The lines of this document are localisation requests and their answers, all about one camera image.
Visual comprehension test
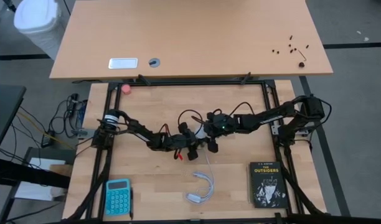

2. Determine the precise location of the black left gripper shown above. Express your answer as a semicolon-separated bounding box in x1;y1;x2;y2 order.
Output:
177;121;204;162

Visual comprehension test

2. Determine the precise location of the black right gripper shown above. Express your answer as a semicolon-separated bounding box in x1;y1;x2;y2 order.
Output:
204;111;223;154

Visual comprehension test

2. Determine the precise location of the black paperback book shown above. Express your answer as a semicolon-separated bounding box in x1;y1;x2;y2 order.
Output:
248;161;290;210

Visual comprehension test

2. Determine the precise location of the black pen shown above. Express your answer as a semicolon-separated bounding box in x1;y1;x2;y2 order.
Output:
129;186;135;220

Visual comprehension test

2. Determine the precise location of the teal desk calculator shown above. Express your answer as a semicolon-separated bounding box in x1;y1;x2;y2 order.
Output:
104;178;132;217

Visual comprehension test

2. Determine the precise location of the light wooden desk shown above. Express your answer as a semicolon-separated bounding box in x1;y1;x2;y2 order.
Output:
49;0;334;80

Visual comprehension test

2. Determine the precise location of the white rectangular desk plate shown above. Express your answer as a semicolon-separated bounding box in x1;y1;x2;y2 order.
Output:
108;57;139;70

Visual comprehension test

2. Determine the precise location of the black power brick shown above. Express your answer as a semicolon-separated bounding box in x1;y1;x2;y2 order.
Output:
40;130;57;149

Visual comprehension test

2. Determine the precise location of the white box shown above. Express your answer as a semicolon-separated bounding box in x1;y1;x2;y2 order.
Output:
14;157;68;202

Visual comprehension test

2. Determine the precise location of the black side desk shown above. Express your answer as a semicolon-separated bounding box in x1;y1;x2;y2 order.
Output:
0;83;27;158

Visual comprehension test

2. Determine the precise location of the white trash bin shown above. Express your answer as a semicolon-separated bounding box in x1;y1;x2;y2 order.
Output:
12;0;67;60

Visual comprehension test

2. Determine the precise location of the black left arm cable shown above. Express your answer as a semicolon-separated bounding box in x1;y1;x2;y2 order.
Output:
177;108;204;127

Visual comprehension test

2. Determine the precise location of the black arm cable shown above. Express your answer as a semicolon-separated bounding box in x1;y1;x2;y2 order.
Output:
177;108;204;127
228;101;256;118

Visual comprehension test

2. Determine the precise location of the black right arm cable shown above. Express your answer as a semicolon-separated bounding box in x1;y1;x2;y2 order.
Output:
228;101;256;118

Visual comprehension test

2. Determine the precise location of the white power cable with switch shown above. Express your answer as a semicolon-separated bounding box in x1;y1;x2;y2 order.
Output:
184;148;216;205

